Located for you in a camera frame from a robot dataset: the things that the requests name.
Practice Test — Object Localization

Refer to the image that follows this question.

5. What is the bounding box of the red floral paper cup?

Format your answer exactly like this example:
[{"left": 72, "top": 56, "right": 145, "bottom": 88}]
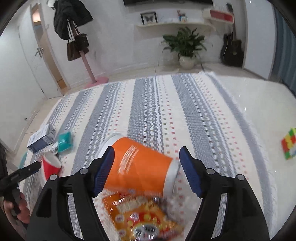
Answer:
[{"left": 41, "top": 152, "right": 62, "bottom": 181}]

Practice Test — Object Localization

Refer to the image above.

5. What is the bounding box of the polka dot paper wrapper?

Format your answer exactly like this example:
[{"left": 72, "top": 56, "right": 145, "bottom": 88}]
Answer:
[{"left": 44, "top": 142, "right": 59, "bottom": 155}]

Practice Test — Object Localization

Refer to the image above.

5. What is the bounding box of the white blue milk carton box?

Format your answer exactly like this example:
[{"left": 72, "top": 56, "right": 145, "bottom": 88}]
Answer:
[{"left": 27, "top": 124, "right": 56, "bottom": 153}]

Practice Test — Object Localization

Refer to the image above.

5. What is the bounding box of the teal tissue pack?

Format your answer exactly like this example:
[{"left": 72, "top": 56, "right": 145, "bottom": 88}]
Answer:
[{"left": 58, "top": 132, "right": 73, "bottom": 153}]

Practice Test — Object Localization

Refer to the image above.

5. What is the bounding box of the orange snack packet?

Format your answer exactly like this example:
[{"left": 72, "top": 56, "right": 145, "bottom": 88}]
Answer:
[{"left": 102, "top": 193, "right": 184, "bottom": 240}]

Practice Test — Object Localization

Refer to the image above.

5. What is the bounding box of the orange white paper cup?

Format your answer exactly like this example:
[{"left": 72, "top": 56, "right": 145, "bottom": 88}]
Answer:
[{"left": 95, "top": 133, "right": 180, "bottom": 198}]

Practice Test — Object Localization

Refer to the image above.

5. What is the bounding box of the person left hand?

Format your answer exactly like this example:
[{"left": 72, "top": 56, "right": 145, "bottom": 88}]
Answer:
[{"left": 3, "top": 192, "right": 31, "bottom": 224}]

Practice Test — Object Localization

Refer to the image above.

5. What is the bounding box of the light blue plastic waste basket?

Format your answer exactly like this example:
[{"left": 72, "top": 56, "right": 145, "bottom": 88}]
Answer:
[{"left": 18, "top": 152, "right": 27, "bottom": 169}]

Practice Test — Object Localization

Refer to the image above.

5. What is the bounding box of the colourful puzzle cube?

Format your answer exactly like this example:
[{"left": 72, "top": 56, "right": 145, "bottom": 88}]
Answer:
[{"left": 281, "top": 128, "right": 296, "bottom": 160}]

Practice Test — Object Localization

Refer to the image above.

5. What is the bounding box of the striped woven tablecloth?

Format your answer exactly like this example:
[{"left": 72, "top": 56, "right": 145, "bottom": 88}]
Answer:
[{"left": 21, "top": 72, "right": 275, "bottom": 240}]

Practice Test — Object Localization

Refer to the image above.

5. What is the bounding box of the pink coat stand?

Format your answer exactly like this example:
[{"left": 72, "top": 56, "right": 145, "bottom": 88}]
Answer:
[{"left": 80, "top": 51, "right": 109, "bottom": 89}]

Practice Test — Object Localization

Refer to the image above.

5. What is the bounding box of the white door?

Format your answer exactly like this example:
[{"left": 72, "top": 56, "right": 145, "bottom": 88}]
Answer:
[{"left": 18, "top": 6, "right": 62, "bottom": 99}]

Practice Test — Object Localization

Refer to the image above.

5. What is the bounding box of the brown handbag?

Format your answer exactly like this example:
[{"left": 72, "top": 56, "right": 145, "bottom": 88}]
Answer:
[{"left": 67, "top": 21, "right": 89, "bottom": 61}]

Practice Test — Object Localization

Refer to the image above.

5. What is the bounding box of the black acoustic guitar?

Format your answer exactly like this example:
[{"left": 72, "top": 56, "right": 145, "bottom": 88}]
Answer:
[{"left": 220, "top": 3, "right": 245, "bottom": 68}]

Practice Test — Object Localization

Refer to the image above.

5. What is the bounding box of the black hanging coat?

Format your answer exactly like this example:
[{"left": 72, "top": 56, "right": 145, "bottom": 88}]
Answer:
[{"left": 53, "top": 0, "right": 93, "bottom": 40}]

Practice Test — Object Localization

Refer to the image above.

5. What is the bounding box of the green potted plant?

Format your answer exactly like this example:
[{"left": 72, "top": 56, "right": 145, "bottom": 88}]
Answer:
[{"left": 162, "top": 27, "right": 207, "bottom": 70}]

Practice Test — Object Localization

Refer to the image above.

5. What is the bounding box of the framed butterfly picture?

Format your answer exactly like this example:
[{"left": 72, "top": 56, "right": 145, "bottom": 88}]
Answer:
[{"left": 140, "top": 11, "right": 158, "bottom": 25}]

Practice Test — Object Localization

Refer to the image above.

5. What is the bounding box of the red white wall box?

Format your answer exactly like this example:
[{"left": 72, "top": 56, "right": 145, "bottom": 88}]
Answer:
[{"left": 202, "top": 9, "right": 234, "bottom": 24}]

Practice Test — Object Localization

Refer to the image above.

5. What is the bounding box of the white curved wall shelf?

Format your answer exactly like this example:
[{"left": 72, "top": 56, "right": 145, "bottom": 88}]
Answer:
[{"left": 135, "top": 22, "right": 216, "bottom": 32}]

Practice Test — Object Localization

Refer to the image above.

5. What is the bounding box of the black wall television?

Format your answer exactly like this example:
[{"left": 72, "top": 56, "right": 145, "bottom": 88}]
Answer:
[{"left": 123, "top": 0, "right": 213, "bottom": 6}]

